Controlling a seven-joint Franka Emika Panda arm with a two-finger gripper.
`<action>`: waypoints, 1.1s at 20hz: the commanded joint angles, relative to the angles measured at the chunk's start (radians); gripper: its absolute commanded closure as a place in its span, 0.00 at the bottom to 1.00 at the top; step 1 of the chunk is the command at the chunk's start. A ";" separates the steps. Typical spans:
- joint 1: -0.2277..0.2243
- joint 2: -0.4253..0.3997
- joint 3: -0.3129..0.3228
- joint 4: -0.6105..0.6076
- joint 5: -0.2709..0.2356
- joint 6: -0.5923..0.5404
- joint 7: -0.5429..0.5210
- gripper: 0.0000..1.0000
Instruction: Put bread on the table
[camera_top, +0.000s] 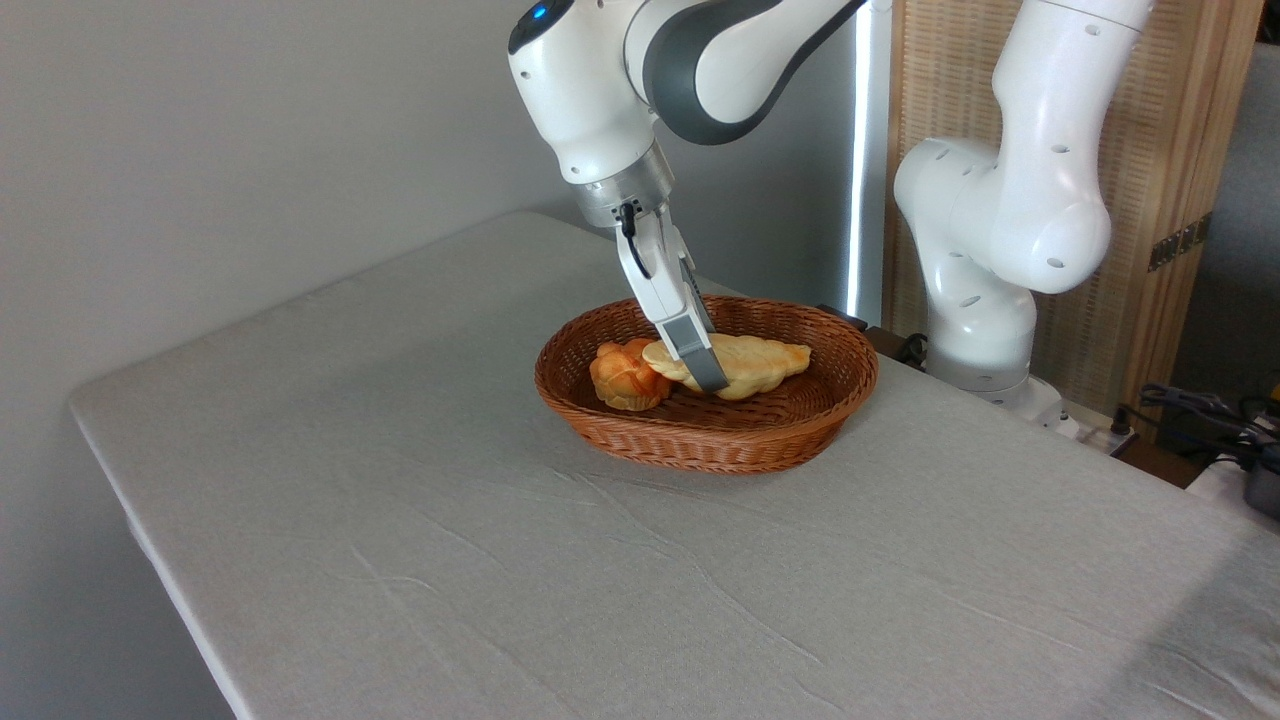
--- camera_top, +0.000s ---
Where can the long braided bread loaf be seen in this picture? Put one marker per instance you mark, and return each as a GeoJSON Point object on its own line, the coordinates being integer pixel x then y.
{"type": "Point", "coordinates": [765, 365]}

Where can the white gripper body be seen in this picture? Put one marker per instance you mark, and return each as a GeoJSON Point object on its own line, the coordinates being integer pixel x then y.
{"type": "Point", "coordinates": [660, 275]}

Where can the grey tablecloth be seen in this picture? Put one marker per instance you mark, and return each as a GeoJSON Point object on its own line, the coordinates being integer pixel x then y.
{"type": "Point", "coordinates": [500, 550]}

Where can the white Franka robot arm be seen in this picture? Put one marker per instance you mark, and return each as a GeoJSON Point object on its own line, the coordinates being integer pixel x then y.
{"type": "Point", "coordinates": [590, 90]}

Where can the brown wicker basket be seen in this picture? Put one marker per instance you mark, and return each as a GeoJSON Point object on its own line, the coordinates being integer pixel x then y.
{"type": "Point", "coordinates": [720, 440]}

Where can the dark metal screen hinge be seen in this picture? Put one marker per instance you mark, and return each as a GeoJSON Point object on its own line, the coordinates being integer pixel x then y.
{"type": "Point", "coordinates": [1180, 242]}

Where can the round orange bread bun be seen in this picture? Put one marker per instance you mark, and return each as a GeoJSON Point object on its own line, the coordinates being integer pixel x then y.
{"type": "Point", "coordinates": [620, 385]}

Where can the black table clamp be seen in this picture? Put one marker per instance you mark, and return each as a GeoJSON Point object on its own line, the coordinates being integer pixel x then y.
{"type": "Point", "coordinates": [885, 342]}

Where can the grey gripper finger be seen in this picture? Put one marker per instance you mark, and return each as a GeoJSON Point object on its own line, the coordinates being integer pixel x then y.
{"type": "Point", "coordinates": [698, 355]}

